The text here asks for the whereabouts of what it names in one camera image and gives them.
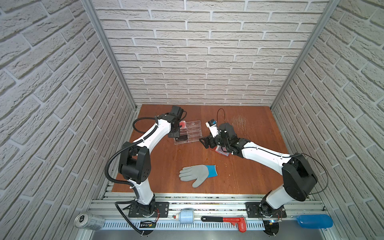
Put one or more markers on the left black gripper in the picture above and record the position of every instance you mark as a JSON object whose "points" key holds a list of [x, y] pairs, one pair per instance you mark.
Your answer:
{"points": [[176, 134]]}

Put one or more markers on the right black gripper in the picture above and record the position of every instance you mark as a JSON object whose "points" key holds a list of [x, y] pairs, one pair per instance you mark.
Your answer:
{"points": [[207, 139]]}

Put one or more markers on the red leather card holder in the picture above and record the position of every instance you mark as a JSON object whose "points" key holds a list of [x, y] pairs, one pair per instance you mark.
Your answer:
{"points": [[221, 150]]}

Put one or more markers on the clear acrylic card organizer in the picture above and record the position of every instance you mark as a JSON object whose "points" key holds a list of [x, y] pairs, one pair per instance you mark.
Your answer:
{"points": [[193, 131]]}

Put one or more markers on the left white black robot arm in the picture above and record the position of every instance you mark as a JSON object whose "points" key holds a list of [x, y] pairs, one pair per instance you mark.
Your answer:
{"points": [[135, 160]]}

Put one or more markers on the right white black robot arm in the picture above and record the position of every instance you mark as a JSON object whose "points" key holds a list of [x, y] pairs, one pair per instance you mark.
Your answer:
{"points": [[299, 178]]}

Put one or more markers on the red white card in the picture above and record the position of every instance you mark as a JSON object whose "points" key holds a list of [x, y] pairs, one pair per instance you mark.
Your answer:
{"points": [[183, 124]]}

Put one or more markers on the black card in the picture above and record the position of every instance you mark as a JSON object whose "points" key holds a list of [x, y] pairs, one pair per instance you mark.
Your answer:
{"points": [[181, 138]]}

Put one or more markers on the grey blue work glove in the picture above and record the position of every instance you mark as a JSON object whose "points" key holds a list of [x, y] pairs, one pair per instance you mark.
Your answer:
{"points": [[198, 174]]}

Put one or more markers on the red black pipe wrench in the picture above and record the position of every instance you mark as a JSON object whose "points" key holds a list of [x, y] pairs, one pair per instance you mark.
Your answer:
{"points": [[239, 222]]}

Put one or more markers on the white plastic bottle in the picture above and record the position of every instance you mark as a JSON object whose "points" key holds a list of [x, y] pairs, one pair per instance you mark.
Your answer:
{"points": [[185, 216]]}

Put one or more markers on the black round foot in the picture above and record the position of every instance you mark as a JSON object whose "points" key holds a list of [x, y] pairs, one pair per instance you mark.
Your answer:
{"points": [[271, 228]]}

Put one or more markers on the blue plastic bottle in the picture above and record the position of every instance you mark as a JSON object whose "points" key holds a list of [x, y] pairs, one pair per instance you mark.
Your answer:
{"points": [[315, 221]]}

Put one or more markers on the silver drink can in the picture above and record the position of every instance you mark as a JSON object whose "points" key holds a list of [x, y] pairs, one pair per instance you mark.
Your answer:
{"points": [[89, 221]]}

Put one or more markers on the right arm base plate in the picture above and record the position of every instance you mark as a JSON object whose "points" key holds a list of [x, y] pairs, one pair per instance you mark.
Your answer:
{"points": [[263, 210]]}

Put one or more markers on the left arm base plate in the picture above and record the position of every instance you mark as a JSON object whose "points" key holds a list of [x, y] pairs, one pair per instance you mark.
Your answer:
{"points": [[149, 211]]}

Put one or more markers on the aluminium rail frame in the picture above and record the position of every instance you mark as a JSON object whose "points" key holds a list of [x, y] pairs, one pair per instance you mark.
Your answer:
{"points": [[222, 205]]}

